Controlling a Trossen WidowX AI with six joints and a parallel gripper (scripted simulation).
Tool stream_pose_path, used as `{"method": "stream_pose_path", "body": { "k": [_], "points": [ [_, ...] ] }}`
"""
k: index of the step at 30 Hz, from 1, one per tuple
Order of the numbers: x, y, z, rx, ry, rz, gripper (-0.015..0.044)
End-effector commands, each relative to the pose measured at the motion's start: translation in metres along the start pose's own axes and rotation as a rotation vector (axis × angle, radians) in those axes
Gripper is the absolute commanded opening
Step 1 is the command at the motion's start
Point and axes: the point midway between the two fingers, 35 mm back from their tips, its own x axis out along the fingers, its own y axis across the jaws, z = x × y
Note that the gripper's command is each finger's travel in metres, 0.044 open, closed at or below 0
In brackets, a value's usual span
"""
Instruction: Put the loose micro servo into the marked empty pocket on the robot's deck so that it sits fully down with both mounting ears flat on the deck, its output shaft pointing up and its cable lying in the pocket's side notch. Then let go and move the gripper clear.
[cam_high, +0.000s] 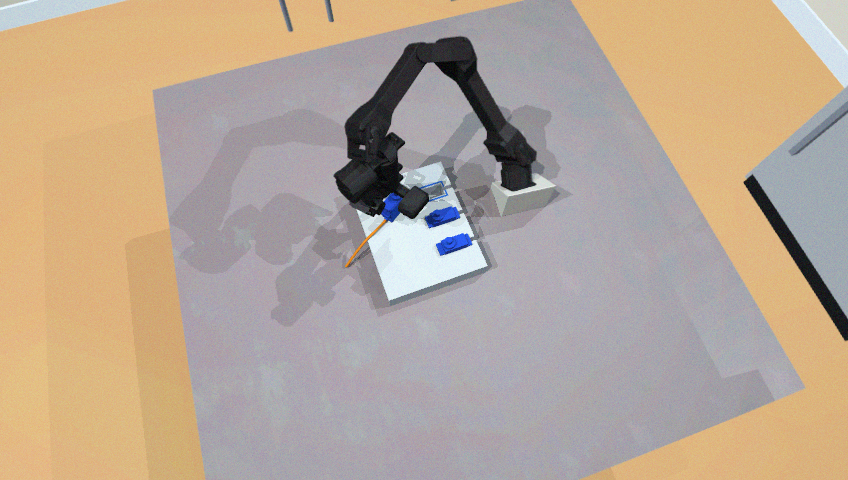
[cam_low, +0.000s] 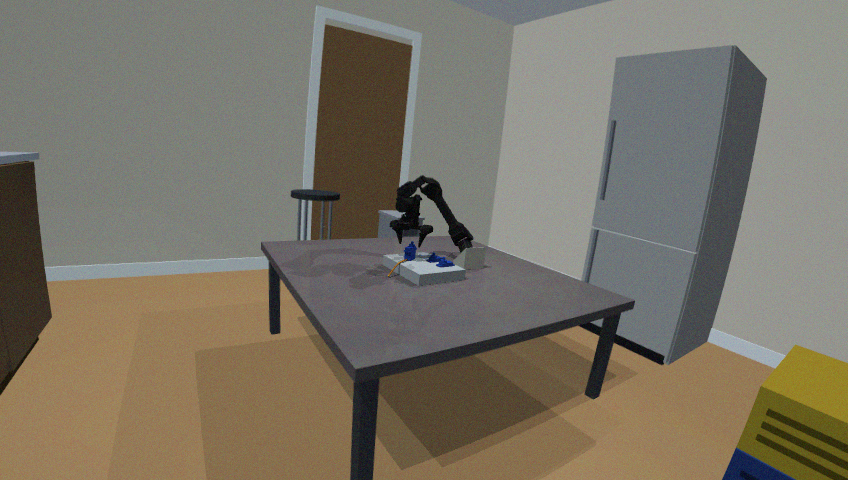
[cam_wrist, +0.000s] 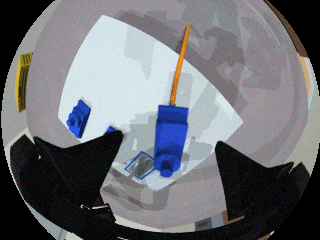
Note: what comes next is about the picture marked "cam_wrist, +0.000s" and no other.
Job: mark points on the white flat rectangular panel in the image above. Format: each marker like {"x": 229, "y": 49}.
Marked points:
{"x": 117, "y": 81}

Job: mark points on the blue micro servo with orange cable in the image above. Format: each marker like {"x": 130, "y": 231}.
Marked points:
{"x": 171, "y": 127}

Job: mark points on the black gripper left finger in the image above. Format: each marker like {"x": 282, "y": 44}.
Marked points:
{"x": 84, "y": 166}

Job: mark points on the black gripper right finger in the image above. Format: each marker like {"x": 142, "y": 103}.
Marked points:
{"x": 244, "y": 180}

